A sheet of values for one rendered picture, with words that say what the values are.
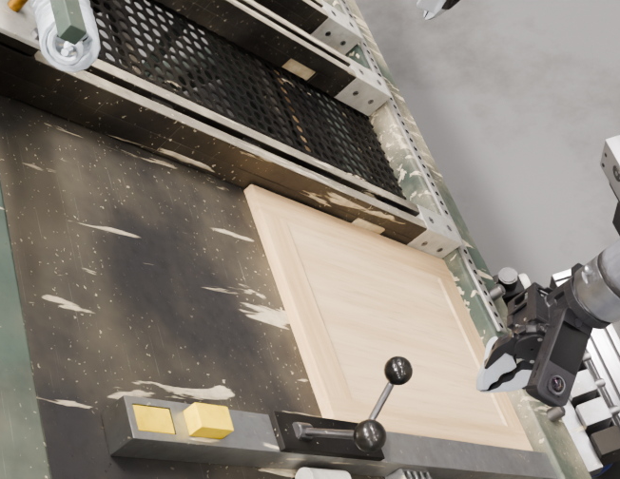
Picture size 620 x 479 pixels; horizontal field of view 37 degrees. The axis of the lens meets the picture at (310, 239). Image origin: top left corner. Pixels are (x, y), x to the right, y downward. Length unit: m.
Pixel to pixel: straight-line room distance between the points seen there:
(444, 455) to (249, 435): 0.42
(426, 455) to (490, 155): 1.88
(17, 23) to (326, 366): 0.61
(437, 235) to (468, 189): 1.25
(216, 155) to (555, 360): 0.59
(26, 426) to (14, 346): 0.08
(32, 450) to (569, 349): 0.63
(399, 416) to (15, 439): 0.75
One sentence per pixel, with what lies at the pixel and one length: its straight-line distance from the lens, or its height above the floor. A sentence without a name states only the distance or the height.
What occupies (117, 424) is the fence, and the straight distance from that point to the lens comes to 1.00.
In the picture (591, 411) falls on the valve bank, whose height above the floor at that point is 0.76.
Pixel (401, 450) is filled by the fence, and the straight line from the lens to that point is 1.35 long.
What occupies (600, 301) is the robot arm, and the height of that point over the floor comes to 1.58.
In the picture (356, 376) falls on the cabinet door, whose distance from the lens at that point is 1.40.
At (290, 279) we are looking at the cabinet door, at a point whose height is 1.35.
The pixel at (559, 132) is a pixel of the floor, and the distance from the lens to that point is 3.21.
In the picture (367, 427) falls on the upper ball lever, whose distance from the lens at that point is 1.08.
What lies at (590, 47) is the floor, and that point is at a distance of 3.46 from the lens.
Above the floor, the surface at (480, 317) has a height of 0.90.
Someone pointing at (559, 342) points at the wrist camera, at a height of 1.53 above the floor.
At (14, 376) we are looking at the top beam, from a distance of 0.84.
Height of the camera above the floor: 2.57
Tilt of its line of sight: 59 degrees down
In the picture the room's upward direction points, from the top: 15 degrees counter-clockwise
